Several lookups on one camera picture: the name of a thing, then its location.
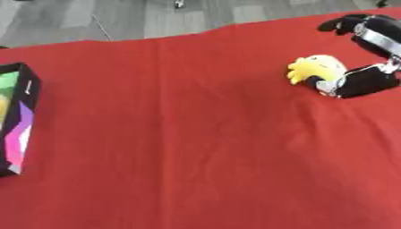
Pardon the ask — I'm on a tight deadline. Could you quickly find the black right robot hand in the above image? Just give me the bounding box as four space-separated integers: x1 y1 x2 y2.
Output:
303 13 401 99

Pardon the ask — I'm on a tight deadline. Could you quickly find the black box with colourful print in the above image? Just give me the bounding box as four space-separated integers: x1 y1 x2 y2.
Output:
0 62 43 178

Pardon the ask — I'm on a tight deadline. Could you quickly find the yellow and white soft toy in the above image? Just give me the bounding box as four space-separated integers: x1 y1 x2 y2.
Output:
285 54 350 86

